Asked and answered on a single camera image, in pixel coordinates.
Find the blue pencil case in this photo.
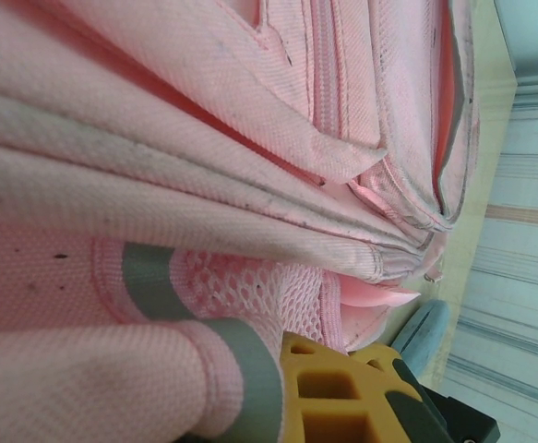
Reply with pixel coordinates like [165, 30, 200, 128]
[390, 299, 452, 384]

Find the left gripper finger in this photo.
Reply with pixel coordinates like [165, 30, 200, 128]
[280, 331, 500, 443]

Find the pink backpack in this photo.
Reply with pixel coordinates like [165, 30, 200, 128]
[0, 0, 482, 443]

